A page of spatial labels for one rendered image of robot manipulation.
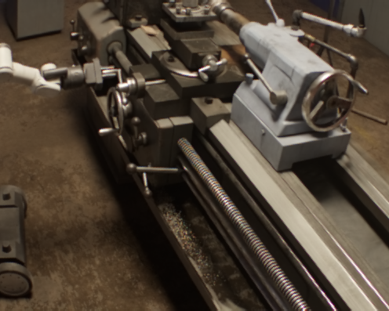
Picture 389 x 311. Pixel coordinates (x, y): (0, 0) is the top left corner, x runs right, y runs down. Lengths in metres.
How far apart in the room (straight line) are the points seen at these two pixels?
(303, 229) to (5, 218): 1.43
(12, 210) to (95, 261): 0.47
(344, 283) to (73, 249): 1.50
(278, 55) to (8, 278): 1.43
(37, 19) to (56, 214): 2.30
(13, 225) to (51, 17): 2.60
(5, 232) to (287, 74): 1.41
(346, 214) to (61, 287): 1.29
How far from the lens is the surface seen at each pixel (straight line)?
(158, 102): 1.90
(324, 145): 1.78
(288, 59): 1.71
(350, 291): 1.40
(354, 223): 1.79
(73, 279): 2.40
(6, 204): 2.48
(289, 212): 1.56
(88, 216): 2.69
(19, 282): 2.27
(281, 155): 1.68
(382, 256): 1.71
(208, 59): 1.90
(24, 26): 4.57
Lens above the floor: 1.83
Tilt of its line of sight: 35 degrees down
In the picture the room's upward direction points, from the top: 7 degrees clockwise
